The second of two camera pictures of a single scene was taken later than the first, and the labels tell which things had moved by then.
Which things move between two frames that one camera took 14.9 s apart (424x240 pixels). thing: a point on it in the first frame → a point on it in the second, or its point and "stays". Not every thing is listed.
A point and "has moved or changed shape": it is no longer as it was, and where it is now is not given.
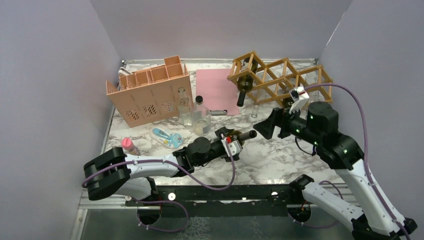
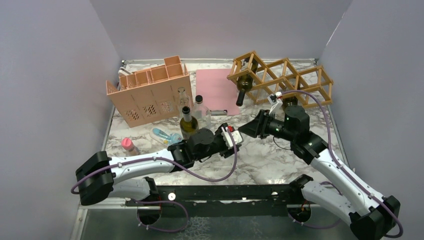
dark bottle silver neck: [241, 137] has moved or changed shape
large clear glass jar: [201, 121] stays
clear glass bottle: [185, 107] stays
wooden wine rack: [271, 84] stays
